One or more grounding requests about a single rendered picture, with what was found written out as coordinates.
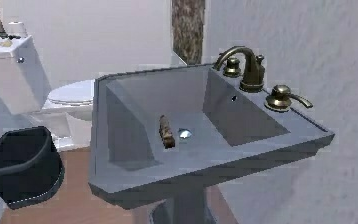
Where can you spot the black waste bin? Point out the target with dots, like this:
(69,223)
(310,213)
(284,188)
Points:
(23,166)

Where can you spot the brown oblong object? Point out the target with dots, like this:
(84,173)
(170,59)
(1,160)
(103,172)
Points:
(166,131)

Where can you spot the bronze sink faucet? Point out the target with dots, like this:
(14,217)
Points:
(252,71)

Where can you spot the grey pedestal sink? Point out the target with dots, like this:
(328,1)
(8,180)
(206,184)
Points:
(200,160)

